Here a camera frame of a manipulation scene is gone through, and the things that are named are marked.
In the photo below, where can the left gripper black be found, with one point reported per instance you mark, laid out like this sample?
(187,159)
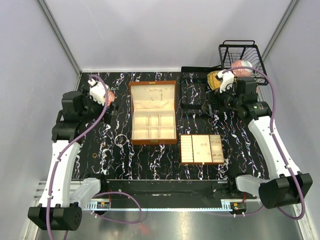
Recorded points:
(108,116)

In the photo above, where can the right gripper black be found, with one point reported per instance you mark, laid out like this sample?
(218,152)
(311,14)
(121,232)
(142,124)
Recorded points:
(212,96)

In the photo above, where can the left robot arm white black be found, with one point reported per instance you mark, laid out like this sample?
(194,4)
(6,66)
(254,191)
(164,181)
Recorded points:
(59,209)

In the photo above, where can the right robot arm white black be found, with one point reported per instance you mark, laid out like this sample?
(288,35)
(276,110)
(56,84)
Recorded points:
(286,184)

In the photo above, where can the brown flat jewelry tray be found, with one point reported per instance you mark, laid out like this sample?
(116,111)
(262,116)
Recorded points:
(205,149)

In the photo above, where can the brown open jewelry box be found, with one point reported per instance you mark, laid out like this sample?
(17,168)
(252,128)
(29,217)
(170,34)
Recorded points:
(153,106)

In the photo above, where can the yellow woven plate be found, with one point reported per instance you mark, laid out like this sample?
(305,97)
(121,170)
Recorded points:
(212,80)

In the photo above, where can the red patterned bowl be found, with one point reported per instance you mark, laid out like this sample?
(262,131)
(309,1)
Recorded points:
(110,97)

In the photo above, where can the black flat drain tray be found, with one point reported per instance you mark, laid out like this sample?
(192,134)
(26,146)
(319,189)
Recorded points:
(193,87)

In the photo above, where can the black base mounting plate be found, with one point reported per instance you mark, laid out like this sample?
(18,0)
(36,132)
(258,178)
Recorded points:
(176,194)

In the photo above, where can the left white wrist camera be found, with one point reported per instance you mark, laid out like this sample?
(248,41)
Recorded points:
(97,91)

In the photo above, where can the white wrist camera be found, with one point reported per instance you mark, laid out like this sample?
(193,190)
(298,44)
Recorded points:
(227,78)
(97,91)

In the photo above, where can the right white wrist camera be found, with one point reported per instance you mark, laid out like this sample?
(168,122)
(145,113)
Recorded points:
(227,78)

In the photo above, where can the black wire dish rack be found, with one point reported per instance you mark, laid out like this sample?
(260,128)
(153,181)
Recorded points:
(243,53)

